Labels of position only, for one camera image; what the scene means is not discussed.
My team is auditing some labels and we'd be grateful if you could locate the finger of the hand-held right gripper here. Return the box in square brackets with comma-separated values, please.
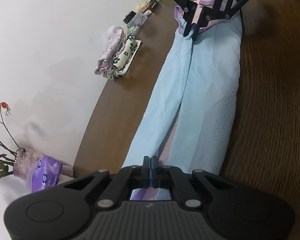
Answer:
[193, 0, 244, 41]
[167, 0, 198, 37]

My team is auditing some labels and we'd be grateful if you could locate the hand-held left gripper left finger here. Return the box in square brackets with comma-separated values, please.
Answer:
[65, 156, 150, 210]

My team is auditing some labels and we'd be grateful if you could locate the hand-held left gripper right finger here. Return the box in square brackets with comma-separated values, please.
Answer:
[151, 156, 237, 210]

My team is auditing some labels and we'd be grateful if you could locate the pink and blue mesh vest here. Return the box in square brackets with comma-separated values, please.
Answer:
[121, 0, 243, 202]

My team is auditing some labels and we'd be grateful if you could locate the dark red box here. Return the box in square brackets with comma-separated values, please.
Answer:
[147, 0, 160, 12]

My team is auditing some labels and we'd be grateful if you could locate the black charger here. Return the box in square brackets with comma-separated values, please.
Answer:
[122, 10, 137, 24]

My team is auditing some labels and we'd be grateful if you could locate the cream green-flowered folded garment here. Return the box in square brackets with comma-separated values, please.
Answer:
[101, 34, 142, 80]

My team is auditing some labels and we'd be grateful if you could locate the white robot speaker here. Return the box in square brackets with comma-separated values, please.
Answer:
[106, 25, 124, 40]

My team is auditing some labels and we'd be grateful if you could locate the lilac ruffled folded garment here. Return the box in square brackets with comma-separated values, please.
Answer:
[97, 40, 130, 73]

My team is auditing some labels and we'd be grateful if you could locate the pink floral folded garment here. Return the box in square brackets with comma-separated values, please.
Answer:
[94, 29, 127, 75]

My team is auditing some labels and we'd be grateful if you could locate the purple tissue pack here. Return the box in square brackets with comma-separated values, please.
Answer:
[26, 155, 63, 193]

